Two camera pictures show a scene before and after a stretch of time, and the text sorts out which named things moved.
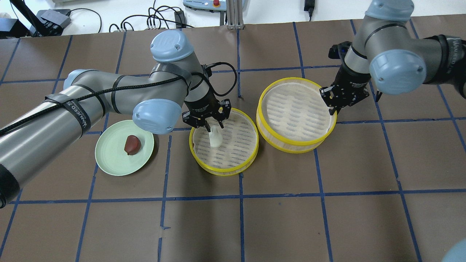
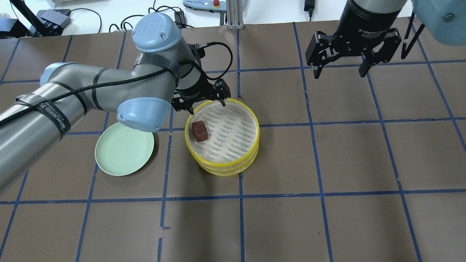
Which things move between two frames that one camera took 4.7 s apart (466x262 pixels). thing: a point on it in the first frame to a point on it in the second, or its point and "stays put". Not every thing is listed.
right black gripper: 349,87 to 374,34
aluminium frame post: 235,14 stays put
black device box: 53,20 stays put
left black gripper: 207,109 to 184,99
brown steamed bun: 132,145 to 200,130
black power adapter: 309,6 stays put
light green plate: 110,148 stays put
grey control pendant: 210,6 stays put
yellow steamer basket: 293,116 to 233,134
